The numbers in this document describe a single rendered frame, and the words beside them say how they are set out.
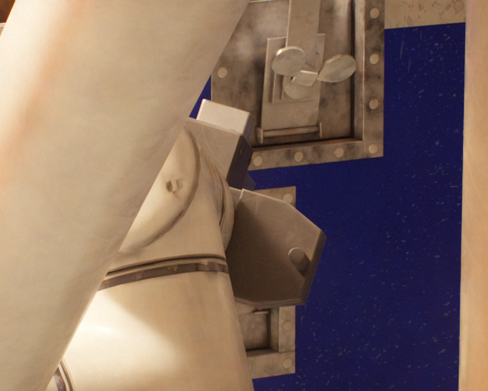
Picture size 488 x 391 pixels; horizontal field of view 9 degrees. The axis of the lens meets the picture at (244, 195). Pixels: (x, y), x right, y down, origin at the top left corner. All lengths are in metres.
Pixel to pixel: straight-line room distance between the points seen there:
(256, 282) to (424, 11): 0.40
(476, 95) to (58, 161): 0.20
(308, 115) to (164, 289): 0.49
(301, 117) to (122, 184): 0.75
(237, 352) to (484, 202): 0.42
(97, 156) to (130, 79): 0.05
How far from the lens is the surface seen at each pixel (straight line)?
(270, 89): 2.09
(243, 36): 2.09
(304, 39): 2.08
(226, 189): 1.77
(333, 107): 2.13
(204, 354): 1.63
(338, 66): 2.09
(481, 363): 1.27
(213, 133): 1.84
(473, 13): 1.26
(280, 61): 2.06
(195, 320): 1.64
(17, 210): 1.39
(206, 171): 1.68
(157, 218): 1.62
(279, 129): 2.11
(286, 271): 1.78
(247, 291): 1.78
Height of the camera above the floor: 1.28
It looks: 12 degrees down
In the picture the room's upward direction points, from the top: straight up
